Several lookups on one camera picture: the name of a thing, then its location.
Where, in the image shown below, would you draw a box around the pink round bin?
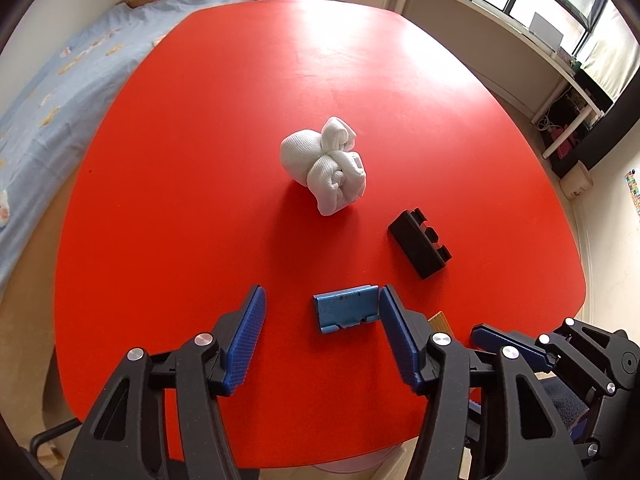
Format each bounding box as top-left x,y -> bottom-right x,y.
310,442 -> 406,476

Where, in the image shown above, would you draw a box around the white cables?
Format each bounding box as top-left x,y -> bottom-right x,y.
535,110 -> 566,133

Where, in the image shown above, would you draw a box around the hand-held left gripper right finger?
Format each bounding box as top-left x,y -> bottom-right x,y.
378,285 -> 588,480

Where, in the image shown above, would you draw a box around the white flat board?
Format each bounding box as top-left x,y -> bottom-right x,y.
527,11 -> 566,51

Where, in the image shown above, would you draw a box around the white rolled socks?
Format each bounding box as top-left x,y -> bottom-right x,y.
280,116 -> 367,217

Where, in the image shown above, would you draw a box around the beige cylinder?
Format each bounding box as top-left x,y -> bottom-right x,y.
559,160 -> 593,201

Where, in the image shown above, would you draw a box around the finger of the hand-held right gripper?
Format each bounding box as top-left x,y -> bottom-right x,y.
471,317 -> 623,398

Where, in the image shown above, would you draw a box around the blue plastic holder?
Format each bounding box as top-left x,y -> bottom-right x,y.
312,285 -> 383,334

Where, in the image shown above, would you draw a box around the white desk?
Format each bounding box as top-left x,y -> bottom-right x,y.
395,0 -> 603,158

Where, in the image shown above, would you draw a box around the black plastic holder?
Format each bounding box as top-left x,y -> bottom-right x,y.
388,207 -> 454,280

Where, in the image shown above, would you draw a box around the bed with blue sheet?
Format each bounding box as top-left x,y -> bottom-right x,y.
0,0 -> 281,291

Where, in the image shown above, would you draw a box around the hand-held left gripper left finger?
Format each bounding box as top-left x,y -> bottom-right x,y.
60,284 -> 267,480

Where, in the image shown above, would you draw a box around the colourful sticker sheet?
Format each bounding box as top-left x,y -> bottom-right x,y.
624,170 -> 640,216

